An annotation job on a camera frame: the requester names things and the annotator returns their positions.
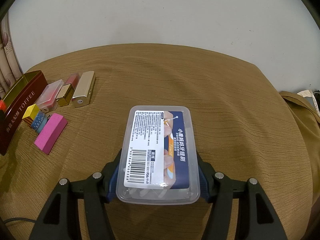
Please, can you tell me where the pink rectangular eraser block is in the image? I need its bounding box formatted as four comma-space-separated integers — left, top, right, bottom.
34, 113, 68, 155

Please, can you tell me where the clear plastic floss pick box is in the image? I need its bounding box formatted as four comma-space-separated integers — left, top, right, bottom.
116, 106, 200, 205

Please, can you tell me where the yellow red small block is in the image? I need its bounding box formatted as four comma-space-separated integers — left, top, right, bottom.
22, 104, 40, 127

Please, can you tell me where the small clear pink plastic case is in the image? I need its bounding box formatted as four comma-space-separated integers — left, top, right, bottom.
36, 79, 63, 113

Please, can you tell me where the silver ribbed lighter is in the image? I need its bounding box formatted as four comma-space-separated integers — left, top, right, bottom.
72, 71, 96, 108

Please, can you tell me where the blue patterned washi tape roll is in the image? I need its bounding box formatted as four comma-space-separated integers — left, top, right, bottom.
31, 111, 48, 134

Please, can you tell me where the brown fabric covered seat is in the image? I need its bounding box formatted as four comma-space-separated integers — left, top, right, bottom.
280, 91, 319, 204

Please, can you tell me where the gold and pink lipstick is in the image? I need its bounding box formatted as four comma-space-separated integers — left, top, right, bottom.
56, 73, 80, 107

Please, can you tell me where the red gold toffee box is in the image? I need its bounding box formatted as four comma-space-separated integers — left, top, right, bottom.
0, 70, 48, 155

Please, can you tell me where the white grey item at right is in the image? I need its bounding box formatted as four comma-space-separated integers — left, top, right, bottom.
297, 90, 320, 115

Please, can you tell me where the black cable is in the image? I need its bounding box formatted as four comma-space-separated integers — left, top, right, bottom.
3, 217, 38, 227

